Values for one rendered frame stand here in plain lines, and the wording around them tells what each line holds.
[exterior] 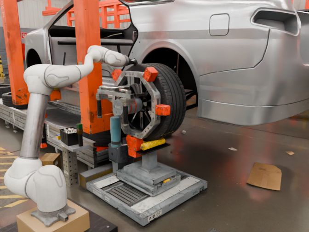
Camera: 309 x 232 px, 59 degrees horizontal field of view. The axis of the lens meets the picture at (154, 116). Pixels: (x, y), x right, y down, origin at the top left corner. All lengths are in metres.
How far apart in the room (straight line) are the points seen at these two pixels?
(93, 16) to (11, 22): 1.93
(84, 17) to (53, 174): 1.44
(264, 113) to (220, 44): 0.59
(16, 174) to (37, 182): 0.18
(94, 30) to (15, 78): 2.01
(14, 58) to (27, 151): 2.73
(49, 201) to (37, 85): 0.64
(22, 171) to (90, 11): 1.48
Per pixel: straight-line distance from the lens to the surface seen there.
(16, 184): 1.70
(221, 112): 2.17
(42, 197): 1.58
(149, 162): 2.48
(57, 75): 1.56
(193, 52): 2.28
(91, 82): 2.55
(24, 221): 1.70
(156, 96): 2.05
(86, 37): 2.52
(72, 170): 2.80
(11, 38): 4.30
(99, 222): 1.76
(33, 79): 1.69
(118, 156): 2.63
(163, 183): 2.43
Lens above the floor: 1.29
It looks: 14 degrees down
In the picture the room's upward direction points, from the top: straight up
